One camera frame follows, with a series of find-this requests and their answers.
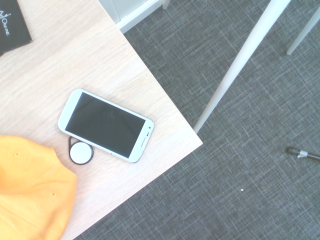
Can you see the orange baseball cap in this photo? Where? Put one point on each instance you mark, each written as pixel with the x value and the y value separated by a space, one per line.
pixel 30 190

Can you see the white smartphone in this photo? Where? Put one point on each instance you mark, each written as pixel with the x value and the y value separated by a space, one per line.
pixel 105 125

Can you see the round white key fob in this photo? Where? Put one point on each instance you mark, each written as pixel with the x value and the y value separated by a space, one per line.
pixel 80 153

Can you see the white coat rack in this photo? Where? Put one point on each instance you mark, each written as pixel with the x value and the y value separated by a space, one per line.
pixel 240 60

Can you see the wood dresser with grey drawers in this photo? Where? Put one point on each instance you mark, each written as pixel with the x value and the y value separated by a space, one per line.
pixel 75 62

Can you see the white baseboard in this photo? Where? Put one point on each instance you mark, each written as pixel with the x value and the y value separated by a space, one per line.
pixel 135 17

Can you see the black card with white print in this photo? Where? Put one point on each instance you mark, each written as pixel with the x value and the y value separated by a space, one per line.
pixel 12 25

